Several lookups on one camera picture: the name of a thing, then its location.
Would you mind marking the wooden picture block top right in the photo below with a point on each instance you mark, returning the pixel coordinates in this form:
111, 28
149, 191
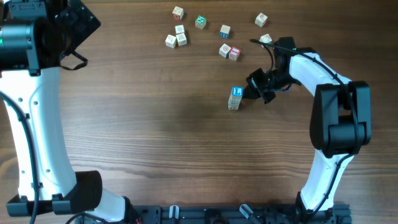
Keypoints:
261, 19

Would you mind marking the blue H block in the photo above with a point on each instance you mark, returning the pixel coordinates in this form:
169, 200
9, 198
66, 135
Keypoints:
224, 31

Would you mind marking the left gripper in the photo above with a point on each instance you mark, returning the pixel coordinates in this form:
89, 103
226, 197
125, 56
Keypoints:
83, 17

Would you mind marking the blue L block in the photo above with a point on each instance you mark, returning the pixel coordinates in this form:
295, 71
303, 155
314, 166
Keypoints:
237, 93

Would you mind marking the wooden picture block centre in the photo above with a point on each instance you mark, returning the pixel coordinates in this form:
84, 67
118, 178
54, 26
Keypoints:
224, 50

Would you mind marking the red I block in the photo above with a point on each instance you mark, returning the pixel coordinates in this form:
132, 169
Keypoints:
234, 53

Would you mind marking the red-edged block left cluster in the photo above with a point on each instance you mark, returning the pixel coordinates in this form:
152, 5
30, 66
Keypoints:
179, 29

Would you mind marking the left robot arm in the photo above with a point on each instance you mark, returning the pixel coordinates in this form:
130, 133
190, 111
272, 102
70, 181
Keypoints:
35, 37

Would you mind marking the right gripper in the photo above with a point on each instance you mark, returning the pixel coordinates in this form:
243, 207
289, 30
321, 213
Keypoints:
253, 80

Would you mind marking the plain wooden block far left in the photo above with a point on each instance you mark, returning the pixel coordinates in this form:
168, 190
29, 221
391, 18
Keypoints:
171, 41

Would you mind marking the wooden picture block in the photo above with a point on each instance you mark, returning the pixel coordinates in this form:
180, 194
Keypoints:
261, 19
224, 50

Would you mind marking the red-sided block top left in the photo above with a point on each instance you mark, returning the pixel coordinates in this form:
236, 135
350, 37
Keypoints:
178, 13

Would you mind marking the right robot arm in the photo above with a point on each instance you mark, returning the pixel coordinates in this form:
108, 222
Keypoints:
340, 122

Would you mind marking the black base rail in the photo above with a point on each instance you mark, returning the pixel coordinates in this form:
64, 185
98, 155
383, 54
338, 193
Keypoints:
281, 213

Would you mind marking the green-sided block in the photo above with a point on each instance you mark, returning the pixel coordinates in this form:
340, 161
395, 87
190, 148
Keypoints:
266, 39

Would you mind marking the green N block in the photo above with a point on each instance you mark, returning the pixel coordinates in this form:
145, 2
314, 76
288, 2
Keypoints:
200, 22

